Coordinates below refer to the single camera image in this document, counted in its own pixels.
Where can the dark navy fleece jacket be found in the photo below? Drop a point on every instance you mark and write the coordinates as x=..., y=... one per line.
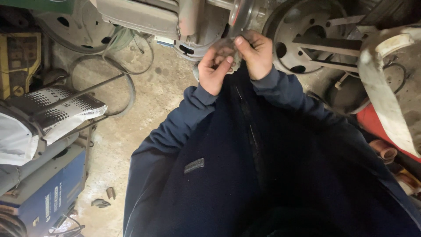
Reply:
x=250, y=171

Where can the small rusty metal scrap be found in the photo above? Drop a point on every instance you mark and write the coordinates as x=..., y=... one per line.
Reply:
x=111, y=193

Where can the small grey metal scrap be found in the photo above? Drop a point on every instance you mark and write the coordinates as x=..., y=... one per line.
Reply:
x=100, y=203

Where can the copper coloured pipe piece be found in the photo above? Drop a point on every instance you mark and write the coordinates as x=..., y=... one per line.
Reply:
x=383, y=150

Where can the person's right hand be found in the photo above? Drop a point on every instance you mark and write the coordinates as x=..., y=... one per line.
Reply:
x=259, y=59

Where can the grey metal machine housing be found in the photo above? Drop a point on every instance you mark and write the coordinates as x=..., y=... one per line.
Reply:
x=144, y=19

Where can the green metal panel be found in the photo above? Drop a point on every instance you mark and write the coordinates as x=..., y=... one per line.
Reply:
x=36, y=5

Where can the grey steel wheel rim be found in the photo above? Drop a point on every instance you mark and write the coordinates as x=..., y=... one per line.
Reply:
x=296, y=36
x=79, y=29

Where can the grey metal angle bars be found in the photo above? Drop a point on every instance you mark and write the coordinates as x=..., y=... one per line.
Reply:
x=329, y=46

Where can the white dotted print sack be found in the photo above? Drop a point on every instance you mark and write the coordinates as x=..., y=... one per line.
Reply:
x=49, y=112

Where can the thin metal rod frame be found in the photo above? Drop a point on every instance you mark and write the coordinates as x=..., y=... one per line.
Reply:
x=82, y=92

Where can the grey translucent plastic piece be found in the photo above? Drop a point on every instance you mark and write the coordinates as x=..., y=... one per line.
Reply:
x=226, y=46

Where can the blue welding machine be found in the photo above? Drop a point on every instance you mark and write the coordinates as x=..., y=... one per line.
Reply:
x=49, y=187

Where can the yellow and black machine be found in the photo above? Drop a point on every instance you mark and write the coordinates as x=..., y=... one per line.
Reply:
x=18, y=62

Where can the person's left hand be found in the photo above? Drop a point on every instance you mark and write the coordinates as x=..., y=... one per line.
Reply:
x=210, y=77

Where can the white curved metal fender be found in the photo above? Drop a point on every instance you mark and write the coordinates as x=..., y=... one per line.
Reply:
x=381, y=85

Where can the grey metal cylinder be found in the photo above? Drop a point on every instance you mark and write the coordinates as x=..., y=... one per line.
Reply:
x=36, y=164

